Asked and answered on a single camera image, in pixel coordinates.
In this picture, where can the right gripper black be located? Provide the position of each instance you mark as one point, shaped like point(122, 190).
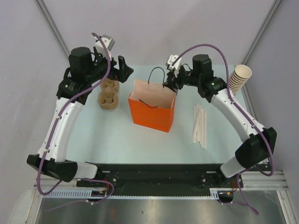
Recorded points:
point(174, 79)

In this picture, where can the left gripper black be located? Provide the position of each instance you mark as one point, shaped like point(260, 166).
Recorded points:
point(120, 74)

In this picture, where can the orange paper bag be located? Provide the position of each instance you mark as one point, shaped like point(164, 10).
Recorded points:
point(152, 105)

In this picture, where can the stack of paper cups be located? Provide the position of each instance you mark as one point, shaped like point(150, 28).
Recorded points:
point(239, 77)

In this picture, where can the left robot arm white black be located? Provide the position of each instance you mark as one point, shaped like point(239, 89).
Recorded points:
point(85, 68)

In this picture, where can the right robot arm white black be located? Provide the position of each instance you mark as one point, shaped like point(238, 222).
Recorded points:
point(258, 142)

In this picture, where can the brown pulp cup carrier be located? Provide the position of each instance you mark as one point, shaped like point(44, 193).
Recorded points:
point(108, 96)

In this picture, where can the bundle of wrapped straws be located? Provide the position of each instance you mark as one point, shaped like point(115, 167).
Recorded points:
point(199, 134)

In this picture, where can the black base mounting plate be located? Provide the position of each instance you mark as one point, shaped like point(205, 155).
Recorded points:
point(164, 179)

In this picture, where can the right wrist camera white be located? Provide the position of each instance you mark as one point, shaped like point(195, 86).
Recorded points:
point(173, 63)

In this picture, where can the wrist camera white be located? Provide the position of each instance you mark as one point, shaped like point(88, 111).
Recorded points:
point(108, 42)
point(173, 63)

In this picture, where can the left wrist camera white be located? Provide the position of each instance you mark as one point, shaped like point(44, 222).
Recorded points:
point(108, 42)

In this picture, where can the aluminium rail frame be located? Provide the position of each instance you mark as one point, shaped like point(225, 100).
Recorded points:
point(263, 200)

